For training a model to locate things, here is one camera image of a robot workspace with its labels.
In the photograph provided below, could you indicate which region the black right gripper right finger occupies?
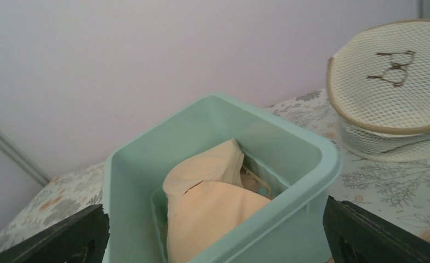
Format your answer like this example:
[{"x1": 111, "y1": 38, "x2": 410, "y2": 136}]
[{"x1": 323, "y1": 196, "x2": 430, "y2": 263}]

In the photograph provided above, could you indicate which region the beige bra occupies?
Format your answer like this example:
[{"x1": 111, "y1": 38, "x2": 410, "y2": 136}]
[{"x1": 163, "y1": 139, "x2": 273, "y2": 262}]

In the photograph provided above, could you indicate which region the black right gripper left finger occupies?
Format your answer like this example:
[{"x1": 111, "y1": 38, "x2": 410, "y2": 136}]
[{"x1": 0, "y1": 204, "x2": 110, "y2": 263}]

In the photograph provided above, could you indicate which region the mint green plastic bin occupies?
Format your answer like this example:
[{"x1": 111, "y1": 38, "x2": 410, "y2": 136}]
[{"x1": 102, "y1": 95, "x2": 342, "y2": 262}]

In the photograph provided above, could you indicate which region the floral patterned table mat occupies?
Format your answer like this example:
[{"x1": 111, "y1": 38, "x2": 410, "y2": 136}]
[{"x1": 0, "y1": 89, "x2": 430, "y2": 251}]

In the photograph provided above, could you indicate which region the round cream mesh laundry bag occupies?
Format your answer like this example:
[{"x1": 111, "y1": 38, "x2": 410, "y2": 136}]
[{"x1": 326, "y1": 19, "x2": 430, "y2": 162}]

